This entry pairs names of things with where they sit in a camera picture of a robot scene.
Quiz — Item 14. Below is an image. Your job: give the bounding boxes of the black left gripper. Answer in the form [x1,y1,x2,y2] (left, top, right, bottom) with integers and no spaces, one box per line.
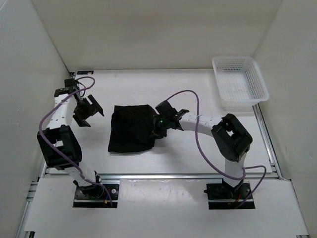
[72,95,103,127]

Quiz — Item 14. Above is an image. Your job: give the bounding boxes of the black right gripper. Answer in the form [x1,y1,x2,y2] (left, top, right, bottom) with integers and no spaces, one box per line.
[147,115,171,140]

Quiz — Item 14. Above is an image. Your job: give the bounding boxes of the black shorts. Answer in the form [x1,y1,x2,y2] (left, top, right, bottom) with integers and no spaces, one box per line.
[107,105,158,154]

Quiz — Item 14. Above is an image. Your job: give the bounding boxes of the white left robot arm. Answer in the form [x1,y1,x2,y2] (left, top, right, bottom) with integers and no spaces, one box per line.
[37,86,104,198]

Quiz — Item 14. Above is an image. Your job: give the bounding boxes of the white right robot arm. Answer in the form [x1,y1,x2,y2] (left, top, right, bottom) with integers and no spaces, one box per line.
[154,108,253,198]

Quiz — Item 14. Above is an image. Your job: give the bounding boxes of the white perforated plastic basket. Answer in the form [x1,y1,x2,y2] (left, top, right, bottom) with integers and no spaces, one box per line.
[212,56,269,111]

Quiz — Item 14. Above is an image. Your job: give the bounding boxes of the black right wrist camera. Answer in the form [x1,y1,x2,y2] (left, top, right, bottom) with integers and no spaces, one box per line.
[156,100,177,117]

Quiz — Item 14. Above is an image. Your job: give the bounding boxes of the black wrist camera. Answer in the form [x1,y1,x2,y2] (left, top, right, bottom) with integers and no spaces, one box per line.
[64,78,80,94]
[156,100,177,117]

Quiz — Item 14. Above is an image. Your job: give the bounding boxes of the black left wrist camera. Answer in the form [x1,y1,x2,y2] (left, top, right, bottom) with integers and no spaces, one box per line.
[64,78,80,94]

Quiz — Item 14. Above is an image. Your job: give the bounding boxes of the aluminium front rail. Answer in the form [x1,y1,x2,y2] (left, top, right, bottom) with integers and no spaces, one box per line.
[99,173,283,181]

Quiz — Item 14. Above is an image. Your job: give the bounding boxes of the aluminium rail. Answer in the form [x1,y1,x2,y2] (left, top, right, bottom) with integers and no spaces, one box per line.
[17,71,76,238]
[99,173,283,181]
[251,105,310,238]

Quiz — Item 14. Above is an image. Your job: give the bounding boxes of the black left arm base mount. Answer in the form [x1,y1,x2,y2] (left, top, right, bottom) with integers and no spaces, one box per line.
[73,180,119,208]

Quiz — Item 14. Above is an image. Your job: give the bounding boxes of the aluminium left side rail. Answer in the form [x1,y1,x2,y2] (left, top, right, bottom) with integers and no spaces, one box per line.
[17,71,76,238]

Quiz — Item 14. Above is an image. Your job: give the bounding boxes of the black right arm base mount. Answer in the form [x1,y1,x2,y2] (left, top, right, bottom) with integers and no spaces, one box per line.
[204,182,256,210]

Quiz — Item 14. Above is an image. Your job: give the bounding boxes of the aluminium right side rail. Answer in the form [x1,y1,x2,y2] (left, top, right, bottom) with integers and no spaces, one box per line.
[251,105,310,238]

